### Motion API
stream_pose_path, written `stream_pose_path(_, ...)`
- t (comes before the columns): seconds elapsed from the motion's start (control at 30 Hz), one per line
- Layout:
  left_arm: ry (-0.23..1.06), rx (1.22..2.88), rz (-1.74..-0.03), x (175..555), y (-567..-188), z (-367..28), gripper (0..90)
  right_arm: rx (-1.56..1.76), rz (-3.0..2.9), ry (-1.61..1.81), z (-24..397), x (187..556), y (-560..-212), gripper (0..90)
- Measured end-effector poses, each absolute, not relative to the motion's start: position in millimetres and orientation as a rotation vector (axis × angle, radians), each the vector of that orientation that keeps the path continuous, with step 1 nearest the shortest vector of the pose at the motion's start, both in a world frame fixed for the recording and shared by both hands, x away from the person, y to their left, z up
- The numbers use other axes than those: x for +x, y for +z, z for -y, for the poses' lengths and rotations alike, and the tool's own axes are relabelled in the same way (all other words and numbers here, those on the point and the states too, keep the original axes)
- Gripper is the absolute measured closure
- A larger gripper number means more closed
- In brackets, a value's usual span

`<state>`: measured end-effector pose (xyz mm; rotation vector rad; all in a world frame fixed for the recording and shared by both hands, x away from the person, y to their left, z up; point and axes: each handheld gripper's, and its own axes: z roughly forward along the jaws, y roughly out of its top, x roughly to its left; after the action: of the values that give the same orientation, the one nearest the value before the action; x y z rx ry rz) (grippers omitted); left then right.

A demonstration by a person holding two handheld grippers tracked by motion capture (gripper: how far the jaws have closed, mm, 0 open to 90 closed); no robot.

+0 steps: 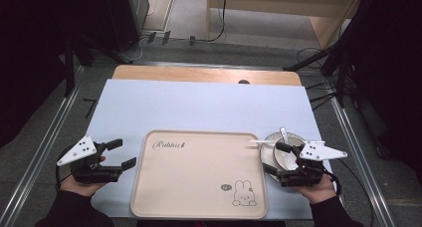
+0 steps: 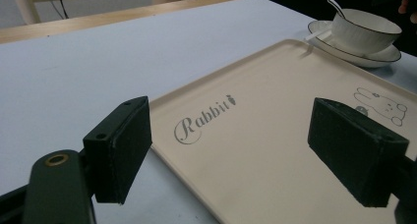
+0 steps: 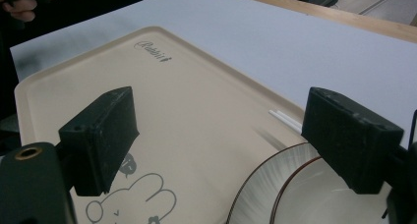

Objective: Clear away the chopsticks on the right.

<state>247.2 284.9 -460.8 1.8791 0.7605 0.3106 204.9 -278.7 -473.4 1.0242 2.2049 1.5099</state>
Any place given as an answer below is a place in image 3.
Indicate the white table cover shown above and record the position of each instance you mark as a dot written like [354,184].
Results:
[278,44]

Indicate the beige tray with rabbit print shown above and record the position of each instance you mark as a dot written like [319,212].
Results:
[196,119]

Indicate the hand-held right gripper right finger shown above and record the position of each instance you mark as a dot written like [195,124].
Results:
[350,139]

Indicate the white ribbed plate brown rim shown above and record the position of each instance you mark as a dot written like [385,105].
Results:
[305,197]

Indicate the white chopstick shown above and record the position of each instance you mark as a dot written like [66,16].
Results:
[290,118]
[284,122]

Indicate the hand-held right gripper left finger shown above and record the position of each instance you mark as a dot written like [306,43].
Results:
[101,139]

